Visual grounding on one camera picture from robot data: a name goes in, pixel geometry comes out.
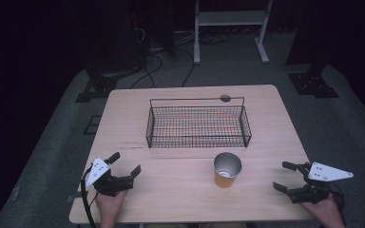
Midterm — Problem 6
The orange paper cup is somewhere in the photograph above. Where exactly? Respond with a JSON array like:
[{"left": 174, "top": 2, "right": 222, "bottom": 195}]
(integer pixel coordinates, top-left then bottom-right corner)
[{"left": 213, "top": 151, "right": 243, "bottom": 189}]

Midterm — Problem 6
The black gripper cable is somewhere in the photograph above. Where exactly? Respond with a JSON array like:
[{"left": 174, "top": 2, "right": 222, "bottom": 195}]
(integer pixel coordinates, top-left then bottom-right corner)
[{"left": 80, "top": 162, "right": 98, "bottom": 228}]

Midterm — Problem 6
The black stand base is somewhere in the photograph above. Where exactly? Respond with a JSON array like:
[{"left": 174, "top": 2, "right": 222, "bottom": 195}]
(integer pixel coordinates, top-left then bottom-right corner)
[
  {"left": 288, "top": 63, "right": 340, "bottom": 99},
  {"left": 75, "top": 67, "right": 141, "bottom": 104}
]

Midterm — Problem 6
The white metal stand frame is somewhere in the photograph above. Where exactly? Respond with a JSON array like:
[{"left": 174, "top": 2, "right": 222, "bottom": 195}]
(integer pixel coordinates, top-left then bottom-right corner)
[{"left": 193, "top": 0, "right": 274, "bottom": 66}]

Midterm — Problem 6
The person's left hand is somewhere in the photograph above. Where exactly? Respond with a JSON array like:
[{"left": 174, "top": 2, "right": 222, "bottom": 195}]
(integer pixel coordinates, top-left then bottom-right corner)
[{"left": 94, "top": 189, "right": 128, "bottom": 228}]

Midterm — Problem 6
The person's right hand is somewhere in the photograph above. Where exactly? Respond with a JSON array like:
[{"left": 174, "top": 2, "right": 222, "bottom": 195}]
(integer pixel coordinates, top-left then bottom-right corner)
[{"left": 300, "top": 193, "right": 346, "bottom": 228}]

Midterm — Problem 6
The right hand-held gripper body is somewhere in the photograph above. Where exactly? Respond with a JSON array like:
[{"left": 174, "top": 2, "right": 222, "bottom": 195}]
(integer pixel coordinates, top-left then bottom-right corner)
[{"left": 287, "top": 161, "right": 355, "bottom": 204}]

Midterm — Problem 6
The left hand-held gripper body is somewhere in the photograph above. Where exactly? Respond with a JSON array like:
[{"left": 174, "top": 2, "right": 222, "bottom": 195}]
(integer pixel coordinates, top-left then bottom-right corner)
[{"left": 85, "top": 157, "right": 135, "bottom": 198}]

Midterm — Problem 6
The black floor cable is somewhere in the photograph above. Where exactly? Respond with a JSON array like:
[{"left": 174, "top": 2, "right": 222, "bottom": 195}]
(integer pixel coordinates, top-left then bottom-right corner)
[
  {"left": 129, "top": 53, "right": 164, "bottom": 89},
  {"left": 174, "top": 47, "right": 196, "bottom": 88}
]

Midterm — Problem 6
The black wire basket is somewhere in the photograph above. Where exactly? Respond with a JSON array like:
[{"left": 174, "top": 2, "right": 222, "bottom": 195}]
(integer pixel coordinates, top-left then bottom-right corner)
[{"left": 145, "top": 96, "right": 253, "bottom": 149}]

